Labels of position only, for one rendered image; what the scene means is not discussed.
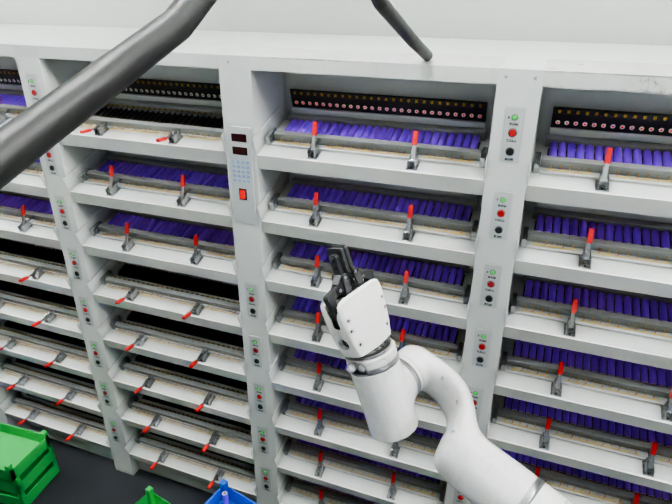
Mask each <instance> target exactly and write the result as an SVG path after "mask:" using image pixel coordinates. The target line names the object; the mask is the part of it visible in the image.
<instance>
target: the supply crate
mask: <svg viewBox="0 0 672 504"><path fill-rule="evenodd" d="M219 485H220V488H219V489H218V490H217V491H216V492H215V493H214V494H213V495H212V496H211V497H210V498H209V499H208V500H207V501H206V502H205V503H204V504H223V500H222V492H223V491H227V492H228V500H229V504H257V503H255V502H254V501H252V500H250V499H249V498H247V497H245V496H244V495H242V494H240V493H238V492H237V491H235V490H233V489H232V488H230V487H228V481H227V480H225V479H222V480H221V481H220V482H219Z"/></svg>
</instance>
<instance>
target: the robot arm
mask: <svg viewBox="0 0 672 504"><path fill-rule="evenodd" d="M327 253H328V256H329V260H330V263H331V266H332V269H333V272H334V273H333V274H332V285H331V289H330V291H329V292H328V293H327V294H326V295H325V296H324V297H323V301H322V302H321V305H320V307H321V311H322V314H323V317H324V320H325V322H326V325H327V327H328V329H329V332H330V334H331V336H332V338H333V340H334V342H335V343H336V345H337V347H338V349H339V350H340V352H341V353H342V355H343V356H344V357H345V359H346V362H347V365H348V367H347V370H348V372H349V373H350V374H351V377H352V380H353V383H354V386H355V389H356V392H357V395H358V398H359V401H360V404H361V407H362V409H363V412H364V415H365V418H366V421H367V424H368V427H369V430H370V433H371V435H372V437H373V438H374V439H376V440H377V441H380V442H385V443H392V442H397V441H400V440H403V439H405V438H407V437H408V436H410V435H411V434H412V433H413V432H414V431H415V430H416V428H417V426H418V417H417V414H416V410H415V406H414V403H415V398H416V396H417V395H418V394H419V393H420V392H421V391H423V392H425V393H427V394H428V395H429V396H430V397H432V398H433V399H434V400H435V401H436V402H437V403H438V405H439V406H440V407H441V409H442V410H443V412H444V414H445V417H446V424H447V425H446V430H445V432H444V434H443V436H442V438H441V441H440V443H439V445H438V447H437V449H436V452H435V455H434V465H435V468H436V470H437V471H438V473H439V474H440V475H441V476H442V477H443V478H444V480H445V481H447V482H448V483H449V484H450V485H451V486H452V487H453V488H454V489H456V490H457V491H458V492H459V493H460V494H461V495H463V496H464V497H465V498H466V499H467V500H468V501H470V502H471V503H472V504H573V503H571V502H570V501H569V500H568V499H566V498H565V497H564V496H562V495H561V494H560V493H558V492H557V491H556V490H554V489H553V488H552V487H551V486H549V485H548V484H547V483H544V481H543V480H541V479H540V478H539V477H537V476H536V475H535V474H533V473H532V472H531V471H529V470H528V469H527V468H525V467H524V466H523V465H521V464H520V463H519V462H517V461H516V460H515V459H513V458H512V457H511V456H509V455H508V454H506V453H505V452H504V451H502V450H501V449H500V448H498V447H497V446H496V445H495V444H493V443H492V442H491V441H489V440H488V439H487V438H486V437H485V436H484V435H483V434H482V433H481V431H480V429H479V426H478V423H477V417H476V411H475V406H474V402H473V398H472V395H471V393H470V390H469V388H468V387H467V385H466V383H465V382H464V380H463V379H462V378H461V377H460V376H459V375H458V374H457V373H456V372H455V371H454V370H453V369H452V368H451V367H449V366H448V365H447V364H446V363H444V362H443V361H442V360H440V359H439V358H438V357H436V356H435V355H434V354H432V353H431V352H429V351H428V350H426V349H424V348H422V347H420V346H417V345H408V346H406V347H404V348H402V349H401V350H399V351H398V352H397V349H396V345H395V342H394V340H393V339H391V338H390V336H389V335H390V334H391V332H390V323H389V316H388V311H387V306H386V302H385V298H384V295H383V291H382V288H381V286H380V283H379V281H378V280H377V279H374V276H373V270H372V269H364V270H359V269H358V268H357V267H354V265H353V262H352V259H351V256H350V253H349V250H348V247H347V245H333V246H332V247H331V248H328V249H327ZM353 278H354V279H353Z"/></svg>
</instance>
